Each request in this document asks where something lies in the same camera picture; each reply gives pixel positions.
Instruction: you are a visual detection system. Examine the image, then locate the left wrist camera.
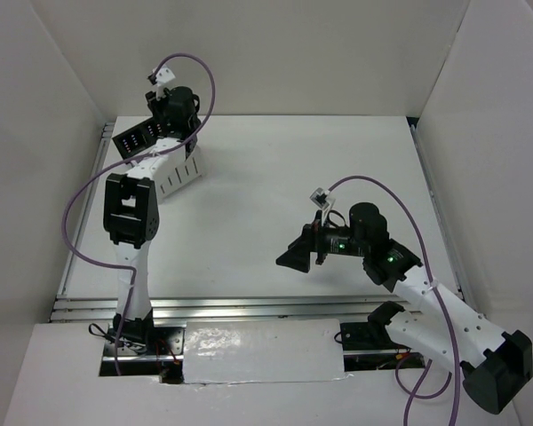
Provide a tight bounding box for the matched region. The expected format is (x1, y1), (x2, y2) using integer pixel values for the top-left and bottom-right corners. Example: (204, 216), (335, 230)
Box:
(147, 65), (176, 99)

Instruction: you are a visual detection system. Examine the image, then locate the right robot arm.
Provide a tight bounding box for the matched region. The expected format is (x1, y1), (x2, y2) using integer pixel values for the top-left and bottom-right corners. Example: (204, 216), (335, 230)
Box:
(276, 202), (533, 414)

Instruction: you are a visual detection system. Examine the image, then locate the aluminium table rail front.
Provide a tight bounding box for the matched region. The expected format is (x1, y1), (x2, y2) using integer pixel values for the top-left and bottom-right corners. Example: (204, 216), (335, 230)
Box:
(50, 295), (410, 324)

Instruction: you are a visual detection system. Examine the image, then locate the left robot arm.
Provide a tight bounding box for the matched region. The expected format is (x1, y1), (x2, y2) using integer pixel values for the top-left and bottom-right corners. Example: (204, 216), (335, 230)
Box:
(103, 86), (203, 345)

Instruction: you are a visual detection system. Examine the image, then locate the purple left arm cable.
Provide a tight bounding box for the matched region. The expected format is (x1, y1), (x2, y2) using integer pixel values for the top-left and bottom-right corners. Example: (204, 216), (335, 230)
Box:
(61, 53), (218, 376)

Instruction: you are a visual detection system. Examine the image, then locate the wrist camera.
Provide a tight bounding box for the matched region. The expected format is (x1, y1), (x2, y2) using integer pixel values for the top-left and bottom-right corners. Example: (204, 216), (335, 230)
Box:
(310, 187), (335, 224)
(147, 65), (176, 99)

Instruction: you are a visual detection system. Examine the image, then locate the white foam board front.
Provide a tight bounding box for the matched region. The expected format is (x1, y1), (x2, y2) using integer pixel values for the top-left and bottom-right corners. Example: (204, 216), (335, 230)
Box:
(183, 319), (346, 384)

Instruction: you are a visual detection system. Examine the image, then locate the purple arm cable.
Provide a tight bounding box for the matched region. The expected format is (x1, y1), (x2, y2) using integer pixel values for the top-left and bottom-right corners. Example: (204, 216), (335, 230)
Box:
(328, 176), (465, 426)
(61, 53), (218, 376)

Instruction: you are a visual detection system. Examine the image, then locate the aluminium rail right side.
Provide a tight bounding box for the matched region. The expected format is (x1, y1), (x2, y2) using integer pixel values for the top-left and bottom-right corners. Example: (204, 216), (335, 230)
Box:
(406, 116), (465, 299)

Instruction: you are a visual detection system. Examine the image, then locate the aluminium rail left side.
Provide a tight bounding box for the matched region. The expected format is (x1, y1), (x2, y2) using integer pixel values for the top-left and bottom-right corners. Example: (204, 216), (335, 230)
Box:
(56, 121), (115, 299)

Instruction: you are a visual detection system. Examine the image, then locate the white slotted container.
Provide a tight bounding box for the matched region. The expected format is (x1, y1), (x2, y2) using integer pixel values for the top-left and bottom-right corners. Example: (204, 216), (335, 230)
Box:
(152, 146), (205, 203)

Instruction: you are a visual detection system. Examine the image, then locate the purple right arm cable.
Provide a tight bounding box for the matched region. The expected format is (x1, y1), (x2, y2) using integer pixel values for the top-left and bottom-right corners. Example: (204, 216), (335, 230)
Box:
(328, 176), (465, 426)

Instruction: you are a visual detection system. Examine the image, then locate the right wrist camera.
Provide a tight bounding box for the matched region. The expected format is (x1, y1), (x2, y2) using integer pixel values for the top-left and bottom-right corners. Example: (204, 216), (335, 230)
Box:
(310, 187), (335, 224)

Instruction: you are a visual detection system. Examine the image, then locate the black slotted container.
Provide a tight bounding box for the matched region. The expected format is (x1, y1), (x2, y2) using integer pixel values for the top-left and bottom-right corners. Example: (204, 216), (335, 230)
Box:
(112, 118), (163, 160)

